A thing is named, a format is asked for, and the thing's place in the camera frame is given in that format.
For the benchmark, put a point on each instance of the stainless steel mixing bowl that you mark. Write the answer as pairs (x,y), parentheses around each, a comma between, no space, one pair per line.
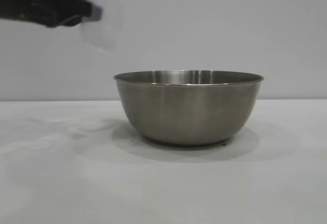
(189,109)

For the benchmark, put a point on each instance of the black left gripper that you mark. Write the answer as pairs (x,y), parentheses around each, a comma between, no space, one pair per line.
(30,2)

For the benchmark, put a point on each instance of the translucent plastic measuring cup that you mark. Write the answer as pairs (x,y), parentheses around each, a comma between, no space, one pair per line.
(104,37)

